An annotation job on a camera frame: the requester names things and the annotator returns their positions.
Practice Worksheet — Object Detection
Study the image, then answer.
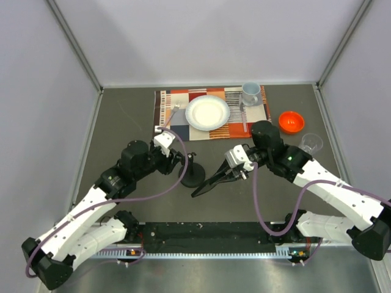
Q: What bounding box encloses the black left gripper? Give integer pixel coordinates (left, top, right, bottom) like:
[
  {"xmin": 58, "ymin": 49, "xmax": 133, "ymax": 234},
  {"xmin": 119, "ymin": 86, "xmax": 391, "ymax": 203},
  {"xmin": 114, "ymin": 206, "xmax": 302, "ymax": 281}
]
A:
[{"xmin": 134, "ymin": 137, "xmax": 180, "ymax": 181}]

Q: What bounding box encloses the black smartphone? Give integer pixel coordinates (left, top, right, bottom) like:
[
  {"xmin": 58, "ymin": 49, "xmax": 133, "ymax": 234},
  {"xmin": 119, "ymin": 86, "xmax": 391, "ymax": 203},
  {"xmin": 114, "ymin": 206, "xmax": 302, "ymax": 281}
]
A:
[{"xmin": 191, "ymin": 176, "xmax": 219, "ymax": 198}]

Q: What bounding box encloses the black phone stand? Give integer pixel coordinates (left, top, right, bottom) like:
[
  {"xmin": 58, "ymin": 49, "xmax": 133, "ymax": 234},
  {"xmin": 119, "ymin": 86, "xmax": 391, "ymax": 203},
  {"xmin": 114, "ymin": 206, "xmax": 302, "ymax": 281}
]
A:
[{"xmin": 178, "ymin": 152, "xmax": 205, "ymax": 188}]

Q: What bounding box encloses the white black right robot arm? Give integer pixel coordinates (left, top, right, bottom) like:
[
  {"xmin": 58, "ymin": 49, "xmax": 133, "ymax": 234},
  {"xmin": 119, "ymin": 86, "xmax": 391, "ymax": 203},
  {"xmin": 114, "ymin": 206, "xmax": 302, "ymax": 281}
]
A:
[{"xmin": 192, "ymin": 121, "xmax": 390, "ymax": 261}]

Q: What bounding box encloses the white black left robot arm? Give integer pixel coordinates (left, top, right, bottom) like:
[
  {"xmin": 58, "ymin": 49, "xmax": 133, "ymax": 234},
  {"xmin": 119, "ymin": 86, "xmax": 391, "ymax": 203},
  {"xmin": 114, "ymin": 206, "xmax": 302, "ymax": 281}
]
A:
[{"xmin": 21, "ymin": 132, "xmax": 189, "ymax": 290}]

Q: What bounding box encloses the colourful patchwork placemat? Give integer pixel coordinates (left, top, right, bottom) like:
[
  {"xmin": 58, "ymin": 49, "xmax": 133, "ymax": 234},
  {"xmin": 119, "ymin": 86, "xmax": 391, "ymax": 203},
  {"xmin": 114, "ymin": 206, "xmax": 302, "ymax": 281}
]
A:
[{"xmin": 153, "ymin": 86, "xmax": 271, "ymax": 141}]

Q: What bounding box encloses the white paper plate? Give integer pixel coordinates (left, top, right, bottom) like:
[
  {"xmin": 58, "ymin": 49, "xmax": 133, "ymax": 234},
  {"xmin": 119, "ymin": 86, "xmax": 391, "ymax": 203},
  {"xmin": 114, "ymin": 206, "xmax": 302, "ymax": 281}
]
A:
[{"xmin": 185, "ymin": 95, "xmax": 230, "ymax": 131}]

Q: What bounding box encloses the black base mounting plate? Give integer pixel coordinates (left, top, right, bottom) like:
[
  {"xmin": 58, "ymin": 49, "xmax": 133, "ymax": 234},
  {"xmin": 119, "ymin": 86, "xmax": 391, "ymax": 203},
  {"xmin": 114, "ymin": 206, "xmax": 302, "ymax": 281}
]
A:
[{"xmin": 122, "ymin": 221, "xmax": 306, "ymax": 254}]

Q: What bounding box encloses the orange plastic bowl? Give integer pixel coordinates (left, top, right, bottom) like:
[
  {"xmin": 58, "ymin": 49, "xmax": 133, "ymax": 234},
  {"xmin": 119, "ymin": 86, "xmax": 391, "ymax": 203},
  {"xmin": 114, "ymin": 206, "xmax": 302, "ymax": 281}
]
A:
[{"xmin": 278, "ymin": 111, "xmax": 305, "ymax": 135}]

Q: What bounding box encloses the light blue mug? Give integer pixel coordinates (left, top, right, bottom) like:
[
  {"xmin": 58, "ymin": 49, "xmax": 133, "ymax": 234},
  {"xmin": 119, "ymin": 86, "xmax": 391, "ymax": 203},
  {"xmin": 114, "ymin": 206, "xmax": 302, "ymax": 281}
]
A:
[{"xmin": 241, "ymin": 82, "xmax": 261, "ymax": 106}]

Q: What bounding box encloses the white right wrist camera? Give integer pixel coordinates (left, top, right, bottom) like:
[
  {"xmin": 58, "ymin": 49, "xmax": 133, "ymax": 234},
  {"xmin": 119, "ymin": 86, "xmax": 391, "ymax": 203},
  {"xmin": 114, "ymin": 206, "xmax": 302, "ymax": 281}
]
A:
[{"xmin": 224, "ymin": 145, "xmax": 250, "ymax": 168}]

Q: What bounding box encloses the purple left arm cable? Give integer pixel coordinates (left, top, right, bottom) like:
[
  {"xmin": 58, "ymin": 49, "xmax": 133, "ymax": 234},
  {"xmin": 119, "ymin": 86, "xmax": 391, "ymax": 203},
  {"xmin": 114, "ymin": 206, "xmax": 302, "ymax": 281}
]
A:
[{"xmin": 24, "ymin": 126, "xmax": 187, "ymax": 278}]

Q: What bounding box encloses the pink handled fork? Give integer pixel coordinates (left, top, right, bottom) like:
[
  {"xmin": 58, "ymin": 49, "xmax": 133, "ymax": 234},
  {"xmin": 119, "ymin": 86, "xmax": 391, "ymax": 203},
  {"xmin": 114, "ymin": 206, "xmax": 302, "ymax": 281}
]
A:
[{"xmin": 161, "ymin": 101, "xmax": 181, "ymax": 128}]

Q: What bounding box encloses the aluminium cable duct rail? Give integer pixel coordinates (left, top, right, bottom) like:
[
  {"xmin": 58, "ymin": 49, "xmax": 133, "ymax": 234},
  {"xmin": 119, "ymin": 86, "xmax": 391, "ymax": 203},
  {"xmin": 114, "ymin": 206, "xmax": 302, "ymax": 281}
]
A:
[{"xmin": 87, "ymin": 245, "xmax": 309, "ymax": 259}]

